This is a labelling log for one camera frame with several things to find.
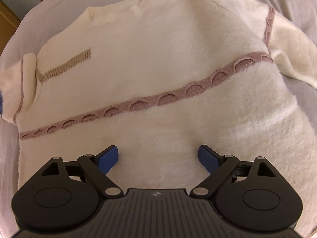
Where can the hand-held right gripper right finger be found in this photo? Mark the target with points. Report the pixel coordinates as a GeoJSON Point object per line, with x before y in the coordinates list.
{"type": "Point", "coordinates": [207, 160]}

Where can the cream towel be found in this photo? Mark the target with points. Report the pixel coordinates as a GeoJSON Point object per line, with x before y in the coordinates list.
{"type": "Point", "coordinates": [158, 67]}

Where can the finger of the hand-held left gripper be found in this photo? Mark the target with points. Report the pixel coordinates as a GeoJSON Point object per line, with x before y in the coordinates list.
{"type": "Point", "coordinates": [1, 103]}

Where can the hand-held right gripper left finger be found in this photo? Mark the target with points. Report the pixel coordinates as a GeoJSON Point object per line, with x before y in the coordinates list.
{"type": "Point", "coordinates": [109, 160]}

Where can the white bed sheet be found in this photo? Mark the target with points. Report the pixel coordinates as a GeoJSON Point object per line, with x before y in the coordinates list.
{"type": "Point", "coordinates": [37, 22]}

